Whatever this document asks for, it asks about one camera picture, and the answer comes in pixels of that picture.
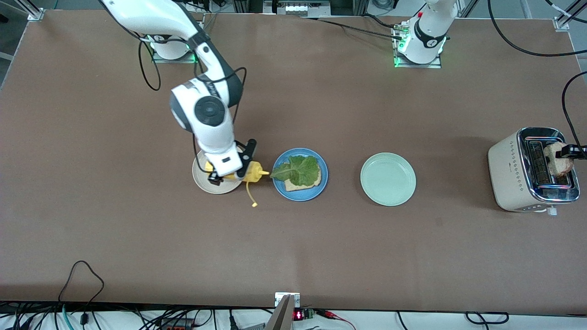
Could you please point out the brown bread slice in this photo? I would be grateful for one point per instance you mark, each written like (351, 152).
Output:
(557, 167)
(293, 187)

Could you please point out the yellow mustard squeeze bottle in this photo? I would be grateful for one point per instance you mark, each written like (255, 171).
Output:
(253, 173)

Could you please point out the green lettuce leaf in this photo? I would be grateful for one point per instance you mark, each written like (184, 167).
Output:
(300, 169)

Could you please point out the beige plate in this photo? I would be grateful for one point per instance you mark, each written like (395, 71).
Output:
(229, 188)

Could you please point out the blue plate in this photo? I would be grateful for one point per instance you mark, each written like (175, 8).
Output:
(278, 183)

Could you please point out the light green plate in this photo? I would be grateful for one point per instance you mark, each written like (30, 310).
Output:
(388, 179)

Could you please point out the cream and chrome toaster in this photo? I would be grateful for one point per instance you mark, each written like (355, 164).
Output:
(509, 174)

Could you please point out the aluminium profile bar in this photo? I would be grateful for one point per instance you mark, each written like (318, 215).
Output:
(282, 316)

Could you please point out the red LED display module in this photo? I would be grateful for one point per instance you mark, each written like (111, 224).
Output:
(299, 315)

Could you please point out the white power strip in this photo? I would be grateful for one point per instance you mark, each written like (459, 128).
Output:
(296, 8)

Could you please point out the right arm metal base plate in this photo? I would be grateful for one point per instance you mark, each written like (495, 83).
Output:
(198, 57)

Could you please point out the metal table corner bracket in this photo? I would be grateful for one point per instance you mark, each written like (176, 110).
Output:
(560, 24)
(35, 14)

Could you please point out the small metal edge bracket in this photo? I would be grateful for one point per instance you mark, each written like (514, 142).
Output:
(279, 297)

